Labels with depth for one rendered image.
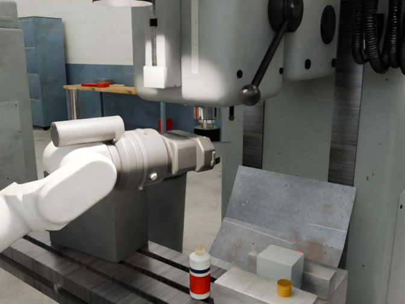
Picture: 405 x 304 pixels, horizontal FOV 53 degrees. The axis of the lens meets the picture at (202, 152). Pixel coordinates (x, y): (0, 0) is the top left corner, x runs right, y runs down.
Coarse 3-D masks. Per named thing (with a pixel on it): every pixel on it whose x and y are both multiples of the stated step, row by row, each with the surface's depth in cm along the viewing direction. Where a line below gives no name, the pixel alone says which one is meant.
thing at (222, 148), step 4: (216, 144) 68; (220, 144) 69; (224, 144) 69; (228, 144) 70; (216, 148) 68; (220, 148) 69; (224, 148) 69; (228, 148) 70; (216, 152) 68; (220, 152) 69; (224, 152) 70; (228, 152) 70; (216, 156) 69; (220, 156) 69
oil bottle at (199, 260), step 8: (200, 248) 77; (192, 256) 77; (200, 256) 77; (208, 256) 77; (192, 264) 77; (200, 264) 76; (208, 264) 77; (192, 272) 77; (200, 272) 77; (208, 272) 77; (192, 280) 78; (200, 280) 77; (208, 280) 78; (192, 288) 78; (200, 288) 77; (208, 288) 78; (192, 296) 78; (200, 296) 78; (208, 296) 79
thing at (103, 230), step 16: (112, 192) 87; (128, 192) 92; (144, 192) 97; (96, 208) 91; (112, 208) 88; (128, 208) 93; (144, 208) 98; (80, 224) 95; (96, 224) 92; (112, 224) 89; (128, 224) 93; (144, 224) 99; (64, 240) 99; (80, 240) 96; (96, 240) 93; (112, 240) 90; (128, 240) 94; (144, 240) 99; (96, 256) 94; (112, 256) 91
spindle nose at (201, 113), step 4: (196, 108) 68; (200, 108) 67; (204, 108) 67; (208, 108) 67; (212, 108) 67; (216, 108) 68; (220, 108) 69; (196, 112) 68; (200, 112) 68; (204, 112) 67; (208, 112) 67; (212, 112) 67; (216, 112) 68; (220, 112) 69; (196, 116) 68; (200, 116) 68; (204, 116) 67; (208, 116) 67; (212, 116) 68; (216, 116) 68; (220, 116) 69
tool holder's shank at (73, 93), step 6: (72, 90) 94; (78, 90) 95; (72, 96) 94; (78, 96) 95; (72, 102) 94; (78, 102) 95; (72, 108) 95; (78, 108) 95; (72, 114) 95; (78, 114) 96
